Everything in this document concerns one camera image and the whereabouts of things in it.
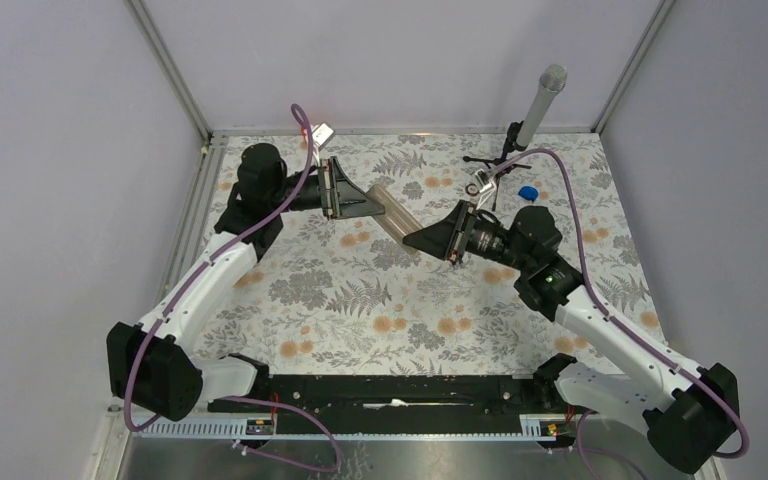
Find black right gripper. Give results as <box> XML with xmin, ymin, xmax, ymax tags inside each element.
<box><xmin>402</xmin><ymin>200</ymin><xmax>531</xmax><ymax>272</ymax></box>

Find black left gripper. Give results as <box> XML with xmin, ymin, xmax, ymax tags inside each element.
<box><xmin>270</xmin><ymin>157</ymin><xmax>385</xmax><ymax>220</ymax></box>

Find white remote control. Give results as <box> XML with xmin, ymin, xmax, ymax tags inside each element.
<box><xmin>366</xmin><ymin>184</ymin><xmax>423</xmax><ymax>256</ymax></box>

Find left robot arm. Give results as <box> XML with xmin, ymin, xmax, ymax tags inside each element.
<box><xmin>106</xmin><ymin>143</ymin><xmax>385</xmax><ymax>421</ymax></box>

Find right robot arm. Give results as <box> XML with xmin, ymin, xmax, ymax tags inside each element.
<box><xmin>403</xmin><ymin>201</ymin><xmax>748</xmax><ymax>474</ymax></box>

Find black microphone tripod stand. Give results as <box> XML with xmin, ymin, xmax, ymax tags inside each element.
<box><xmin>462</xmin><ymin>121</ymin><xmax>529</xmax><ymax>211</ymax></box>

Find floral patterned table mat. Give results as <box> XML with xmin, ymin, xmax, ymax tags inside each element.
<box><xmin>194</xmin><ymin>134</ymin><xmax>663</xmax><ymax>375</ymax></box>

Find blue plastic cap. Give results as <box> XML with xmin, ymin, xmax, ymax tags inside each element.
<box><xmin>518</xmin><ymin>186</ymin><xmax>540</xmax><ymax>202</ymax></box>

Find grey microphone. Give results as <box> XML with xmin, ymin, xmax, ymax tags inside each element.
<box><xmin>514</xmin><ymin>64</ymin><xmax>568</xmax><ymax>150</ymax></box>

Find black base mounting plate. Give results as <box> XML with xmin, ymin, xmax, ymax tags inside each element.
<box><xmin>207</xmin><ymin>374</ymin><xmax>585</xmax><ymax>424</ymax></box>

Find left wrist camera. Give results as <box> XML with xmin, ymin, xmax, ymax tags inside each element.
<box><xmin>311</xmin><ymin>123</ymin><xmax>336</xmax><ymax>150</ymax></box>

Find aluminium frame rail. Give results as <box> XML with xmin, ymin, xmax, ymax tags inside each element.
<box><xmin>95</xmin><ymin>0</ymin><xmax>230</xmax><ymax>480</ymax></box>

